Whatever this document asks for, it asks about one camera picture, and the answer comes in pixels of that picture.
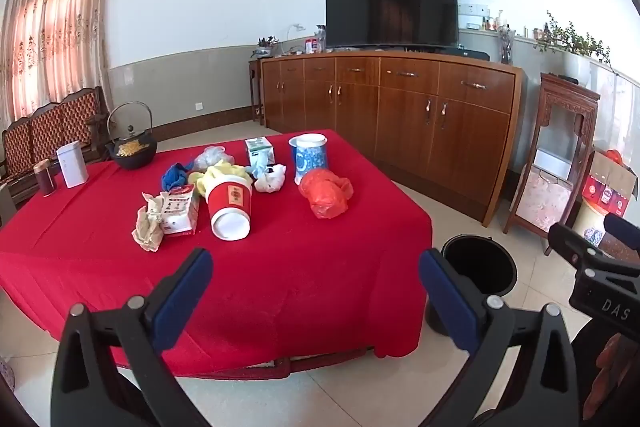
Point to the white wall socket panel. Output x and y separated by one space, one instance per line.
472 8

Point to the blue white patterned cup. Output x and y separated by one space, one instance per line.
310 159

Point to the red plastic bag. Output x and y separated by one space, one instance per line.
322 192

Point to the potted green plant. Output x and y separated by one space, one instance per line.
577 67

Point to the clear plastic bag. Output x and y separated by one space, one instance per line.
212 157

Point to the orange red bag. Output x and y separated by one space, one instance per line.
615 157

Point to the row of small bottles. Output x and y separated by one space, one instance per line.
495 23

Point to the white floral bin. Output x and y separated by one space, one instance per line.
590 222

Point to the white red bottle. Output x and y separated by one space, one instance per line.
311 46

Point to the small black device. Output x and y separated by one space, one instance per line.
567 78

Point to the white tissue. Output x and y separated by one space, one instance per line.
270 179

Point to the black bucket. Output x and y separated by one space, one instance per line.
480 267

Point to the blue cloth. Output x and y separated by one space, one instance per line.
174 177

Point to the wooden upholstered bench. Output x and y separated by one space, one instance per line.
45 127

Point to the white tin box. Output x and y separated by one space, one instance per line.
72 164

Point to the beige embroidered curtain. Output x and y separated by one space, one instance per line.
55 32

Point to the pink floral framed panel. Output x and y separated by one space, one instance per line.
542 199

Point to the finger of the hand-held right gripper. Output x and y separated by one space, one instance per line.
570 242
622 232

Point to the small potted succulent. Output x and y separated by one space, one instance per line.
266 47

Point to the brown wooden sideboard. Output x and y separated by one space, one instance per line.
400 117

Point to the glass vase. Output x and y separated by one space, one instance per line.
506 47

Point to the red paper cup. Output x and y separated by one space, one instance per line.
230 199

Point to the red tablecloth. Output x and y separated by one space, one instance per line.
300 282

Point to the cardboard box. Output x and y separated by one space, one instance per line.
610 187

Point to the person's right hand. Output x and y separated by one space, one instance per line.
612 367

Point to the dark red canister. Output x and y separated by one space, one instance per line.
45 179

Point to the black soundbar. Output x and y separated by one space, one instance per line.
467 54

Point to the black flat television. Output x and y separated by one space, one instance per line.
390 2

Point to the beige paper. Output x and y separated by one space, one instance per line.
147 227

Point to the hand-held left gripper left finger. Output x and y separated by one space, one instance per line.
182 297

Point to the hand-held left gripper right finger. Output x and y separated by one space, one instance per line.
450 302

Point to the white red snack packet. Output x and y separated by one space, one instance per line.
177 214

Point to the green white carton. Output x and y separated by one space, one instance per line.
259 152

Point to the carved wooden stand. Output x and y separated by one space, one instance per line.
565 99

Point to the yellow cloth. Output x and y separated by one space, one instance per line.
220 170

